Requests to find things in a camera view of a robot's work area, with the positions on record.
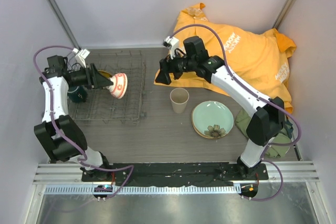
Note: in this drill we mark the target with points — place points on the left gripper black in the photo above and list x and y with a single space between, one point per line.
94 79

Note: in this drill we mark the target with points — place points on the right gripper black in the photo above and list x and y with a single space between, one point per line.
166 65

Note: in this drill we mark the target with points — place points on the yellow patterned plate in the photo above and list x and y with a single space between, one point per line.
105 74

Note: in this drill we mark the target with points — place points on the white orange patterned bowl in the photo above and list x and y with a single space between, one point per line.
119 86

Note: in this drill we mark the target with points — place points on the beige tall cup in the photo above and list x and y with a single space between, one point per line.
179 98

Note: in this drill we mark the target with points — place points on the light green flower plate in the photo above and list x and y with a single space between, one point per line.
212 120

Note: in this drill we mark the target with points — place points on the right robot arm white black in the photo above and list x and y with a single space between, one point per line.
266 116

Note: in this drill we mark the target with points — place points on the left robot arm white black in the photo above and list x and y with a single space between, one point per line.
59 135

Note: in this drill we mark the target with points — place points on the dark green mug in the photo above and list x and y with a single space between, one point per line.
77 94

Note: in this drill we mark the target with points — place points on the yellow Mickey Mouse shirt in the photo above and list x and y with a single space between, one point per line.
259 59

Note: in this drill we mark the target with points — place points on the wire dish rack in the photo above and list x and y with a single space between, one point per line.
100 104

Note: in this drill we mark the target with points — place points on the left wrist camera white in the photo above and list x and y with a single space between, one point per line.
80 56

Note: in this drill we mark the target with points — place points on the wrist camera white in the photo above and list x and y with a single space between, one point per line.
172 44
80 56

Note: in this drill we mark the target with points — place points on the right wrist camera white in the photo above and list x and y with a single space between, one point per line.
172 44

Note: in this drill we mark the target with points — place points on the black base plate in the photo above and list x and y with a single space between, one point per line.
208 174

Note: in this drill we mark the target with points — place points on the slotted cable duct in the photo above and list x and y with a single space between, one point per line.
104 190

